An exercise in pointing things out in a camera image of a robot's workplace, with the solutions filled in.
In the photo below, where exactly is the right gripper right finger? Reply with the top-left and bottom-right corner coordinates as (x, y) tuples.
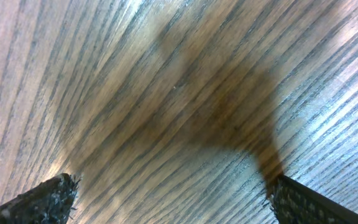
(268, 175), (358, 224)

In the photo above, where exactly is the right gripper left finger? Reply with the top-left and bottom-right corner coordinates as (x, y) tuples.
(0, 173), (80, 224)

